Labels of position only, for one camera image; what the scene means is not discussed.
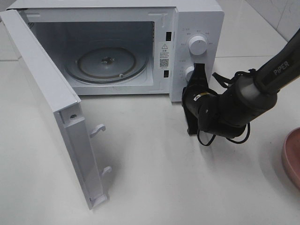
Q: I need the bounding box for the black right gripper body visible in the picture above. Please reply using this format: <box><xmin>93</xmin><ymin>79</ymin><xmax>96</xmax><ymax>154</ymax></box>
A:
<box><xmin>181</xmin><ymin>63</ymin><xmax>209</xmax><ymax>135</ymax></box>

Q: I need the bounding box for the pink round plate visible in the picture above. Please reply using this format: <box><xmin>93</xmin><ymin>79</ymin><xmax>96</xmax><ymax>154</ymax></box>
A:
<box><xmin>281</xmin><ymin>127</ymin><xmax>300</xmax><ymax>189</ymax></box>

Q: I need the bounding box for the white microwave door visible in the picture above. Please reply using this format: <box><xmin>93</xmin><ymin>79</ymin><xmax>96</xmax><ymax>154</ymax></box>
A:
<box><xmin>0</xmin><ymin>9</ymin><xmax>112</xmax><ymax>209</ymax></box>

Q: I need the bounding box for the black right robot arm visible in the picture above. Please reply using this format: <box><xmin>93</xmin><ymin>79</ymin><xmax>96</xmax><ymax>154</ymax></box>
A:
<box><xmin>182</xmin><ymin>32</ymin><xmax>300</xmax><ymax>139</ymax></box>

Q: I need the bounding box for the lower white timer knob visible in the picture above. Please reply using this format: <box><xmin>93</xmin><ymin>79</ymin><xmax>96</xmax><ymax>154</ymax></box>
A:
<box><xmin>184</xmin><ymin>66</ymin><xmax>194</xmax><ymax>82</ymax></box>

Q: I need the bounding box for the upper white power knob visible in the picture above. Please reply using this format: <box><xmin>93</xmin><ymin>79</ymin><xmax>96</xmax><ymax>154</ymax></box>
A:
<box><xmin>188</xmin><ymin>34</ymin><xmax>208</xmax><ymax>55</ymax></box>

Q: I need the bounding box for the glass microwave turntable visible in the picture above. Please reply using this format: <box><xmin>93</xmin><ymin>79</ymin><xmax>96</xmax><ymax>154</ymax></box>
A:
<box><xmin>65</xmin><ymin>47</ymin><xmax>149</xmax><ymax>84</ymax></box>

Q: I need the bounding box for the white microwave oven body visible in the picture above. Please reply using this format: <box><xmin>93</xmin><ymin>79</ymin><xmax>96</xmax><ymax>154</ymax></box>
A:
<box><xmin>5</xmin><ymin>0</ymin><xmax>224</xmax><ymax>102</ymax></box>

